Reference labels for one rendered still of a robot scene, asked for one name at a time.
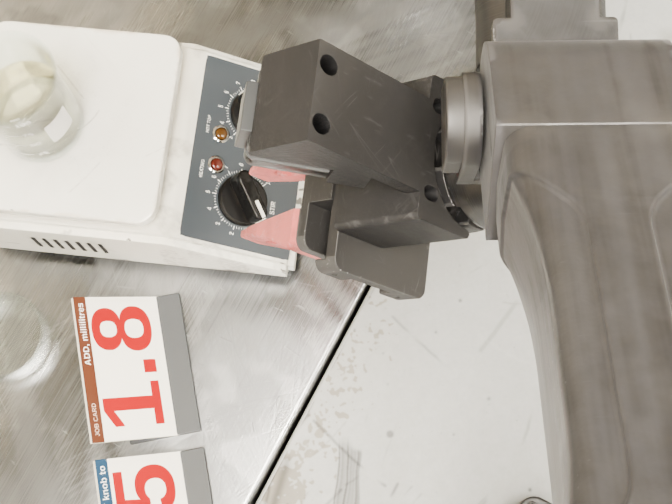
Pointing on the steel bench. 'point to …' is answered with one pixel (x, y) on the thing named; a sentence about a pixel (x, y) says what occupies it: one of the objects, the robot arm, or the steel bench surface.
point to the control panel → (196, 192)
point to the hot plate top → (102, 128)
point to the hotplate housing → (25, 225)
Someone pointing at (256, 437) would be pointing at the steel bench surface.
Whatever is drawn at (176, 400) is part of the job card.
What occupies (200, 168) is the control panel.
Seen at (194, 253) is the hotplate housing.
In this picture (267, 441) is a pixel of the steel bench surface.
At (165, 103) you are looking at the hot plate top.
